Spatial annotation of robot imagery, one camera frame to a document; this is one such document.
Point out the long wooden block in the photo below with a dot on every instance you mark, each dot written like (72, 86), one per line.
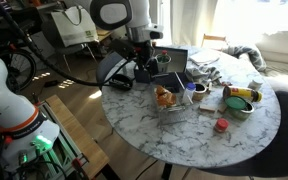
(207, 108)

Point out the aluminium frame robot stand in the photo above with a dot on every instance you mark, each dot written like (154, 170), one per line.
(64, 150)

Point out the round tin with green lid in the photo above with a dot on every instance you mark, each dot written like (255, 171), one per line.
(239, 105)

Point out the wooden chair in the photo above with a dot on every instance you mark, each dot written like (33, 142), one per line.
(214, 38)

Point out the clear plastic fridge box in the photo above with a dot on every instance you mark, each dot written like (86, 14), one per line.
(170, 115)

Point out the grey white patterned blanket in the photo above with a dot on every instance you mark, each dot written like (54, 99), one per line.
(250, 55)

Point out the small wooden block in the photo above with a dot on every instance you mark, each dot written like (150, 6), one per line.
(222, 108)

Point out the small jar with red lid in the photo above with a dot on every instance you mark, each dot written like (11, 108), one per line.
(221, 125)

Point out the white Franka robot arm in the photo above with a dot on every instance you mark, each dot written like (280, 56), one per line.
(10, 110)

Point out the white paper shopping bag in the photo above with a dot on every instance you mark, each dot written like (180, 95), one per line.
(74, 26)

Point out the small wooden bowl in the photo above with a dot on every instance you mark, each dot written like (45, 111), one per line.
(200, 94)

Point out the white sofa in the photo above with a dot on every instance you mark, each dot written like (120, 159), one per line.
(280, 46)

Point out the white curtain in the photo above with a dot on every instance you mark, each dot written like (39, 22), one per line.
(192, 21)

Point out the small white jar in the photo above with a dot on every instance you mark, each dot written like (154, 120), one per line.
(255, 84)

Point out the black bicycle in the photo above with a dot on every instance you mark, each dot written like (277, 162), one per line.
(20, 70)

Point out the orange bread object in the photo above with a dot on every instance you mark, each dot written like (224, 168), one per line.
(165, 96)

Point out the small bottle with blue cap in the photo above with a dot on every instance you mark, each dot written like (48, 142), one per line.
(189, 94)

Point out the striped grey white cloth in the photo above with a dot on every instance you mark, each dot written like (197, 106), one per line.
(205, 74)

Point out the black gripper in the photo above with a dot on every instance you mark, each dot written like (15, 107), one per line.
(144, 53)

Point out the black round chair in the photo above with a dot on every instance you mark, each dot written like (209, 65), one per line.
(284, 140)

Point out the green bottle with red cap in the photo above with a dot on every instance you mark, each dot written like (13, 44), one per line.
(164, 56)

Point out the black table leg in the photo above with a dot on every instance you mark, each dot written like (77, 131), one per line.
(166, 171)

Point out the white cup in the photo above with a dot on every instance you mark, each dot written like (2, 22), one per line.
(164, 66)

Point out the white paper notebook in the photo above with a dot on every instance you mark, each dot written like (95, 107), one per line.
(204, 57)

